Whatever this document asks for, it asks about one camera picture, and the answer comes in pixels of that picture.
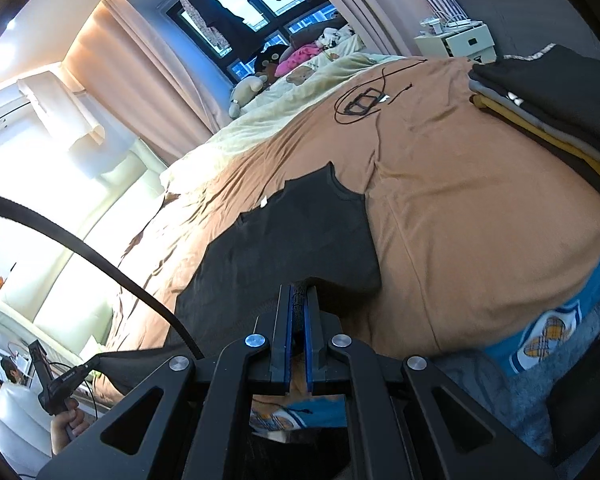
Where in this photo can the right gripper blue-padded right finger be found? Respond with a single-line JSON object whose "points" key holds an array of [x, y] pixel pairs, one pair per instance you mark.
{"points": [[315, 352]]}

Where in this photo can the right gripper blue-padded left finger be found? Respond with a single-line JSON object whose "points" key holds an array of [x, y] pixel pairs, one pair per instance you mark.
{"points": [[281, 341]]}

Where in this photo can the black t-shirt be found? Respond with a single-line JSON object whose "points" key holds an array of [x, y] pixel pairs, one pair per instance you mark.
{"points": [[312, 232]]}

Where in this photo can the stack of folded clothes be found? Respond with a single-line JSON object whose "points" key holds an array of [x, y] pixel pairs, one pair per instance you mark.
{"points": [[553, 97]]}

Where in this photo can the person's left hand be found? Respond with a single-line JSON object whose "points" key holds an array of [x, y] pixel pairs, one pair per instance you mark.
{"points": [[67, 425]]}

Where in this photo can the brown bed cover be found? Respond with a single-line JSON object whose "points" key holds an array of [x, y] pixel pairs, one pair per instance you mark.
{"points": [[478, 229]]}

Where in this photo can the blue patterned bed sheet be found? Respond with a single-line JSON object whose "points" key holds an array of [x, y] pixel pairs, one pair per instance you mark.
{"points": [[511, 379]]}

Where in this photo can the beige teddy bear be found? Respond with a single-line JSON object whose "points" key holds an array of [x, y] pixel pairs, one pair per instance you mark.
{"points": [[244, 92]]}

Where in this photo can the pink cloth on bed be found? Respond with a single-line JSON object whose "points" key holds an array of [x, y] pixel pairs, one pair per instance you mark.
{"points": [[297, 57]]}

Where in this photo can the pink curtain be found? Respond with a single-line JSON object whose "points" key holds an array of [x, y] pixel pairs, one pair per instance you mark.
{"points": [[122, 62]]}

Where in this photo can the white bedside cabinet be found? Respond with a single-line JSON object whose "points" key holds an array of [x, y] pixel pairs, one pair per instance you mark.
{"points": [[473, 41]]}

